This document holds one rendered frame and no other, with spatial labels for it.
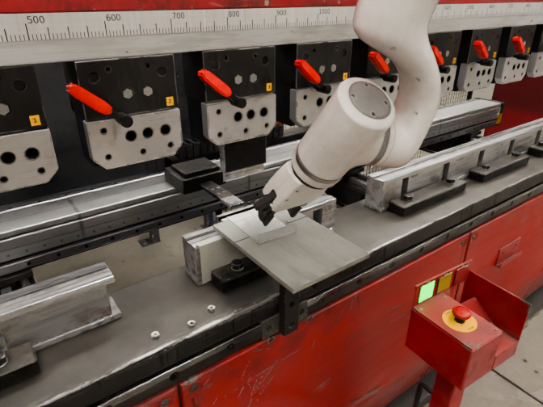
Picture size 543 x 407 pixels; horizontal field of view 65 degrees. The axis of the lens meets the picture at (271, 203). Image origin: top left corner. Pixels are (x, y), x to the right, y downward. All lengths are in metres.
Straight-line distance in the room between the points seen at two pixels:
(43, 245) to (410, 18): 0.85
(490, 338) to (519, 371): 1.16
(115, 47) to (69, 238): 0.51
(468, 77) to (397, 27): 0.83
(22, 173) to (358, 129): 0.47
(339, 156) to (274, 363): 0.57
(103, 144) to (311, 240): 0.41
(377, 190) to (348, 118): 0.69
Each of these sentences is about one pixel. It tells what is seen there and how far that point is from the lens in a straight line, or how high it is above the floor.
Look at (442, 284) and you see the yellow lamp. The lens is 1.10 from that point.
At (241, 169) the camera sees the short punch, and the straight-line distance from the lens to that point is 0.89.
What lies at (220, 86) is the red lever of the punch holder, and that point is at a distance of 0.73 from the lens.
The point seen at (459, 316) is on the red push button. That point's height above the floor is 0.80.
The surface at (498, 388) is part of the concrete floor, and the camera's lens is 2.08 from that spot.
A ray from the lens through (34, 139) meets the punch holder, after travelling 0.69.
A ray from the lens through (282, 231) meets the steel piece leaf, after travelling 0.82.
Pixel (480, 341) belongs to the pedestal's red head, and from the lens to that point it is 1.02.
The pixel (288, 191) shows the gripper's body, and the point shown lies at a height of 1.15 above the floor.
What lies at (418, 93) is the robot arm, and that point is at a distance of 0.60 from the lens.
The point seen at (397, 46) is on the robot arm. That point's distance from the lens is 0.55.
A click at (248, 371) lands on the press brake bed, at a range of 0.97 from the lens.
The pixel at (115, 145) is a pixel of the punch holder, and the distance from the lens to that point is 0.72.
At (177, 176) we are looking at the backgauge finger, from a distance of 1.07.
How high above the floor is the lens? 1.42
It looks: 26 degrees down
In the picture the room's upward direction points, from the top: straight up
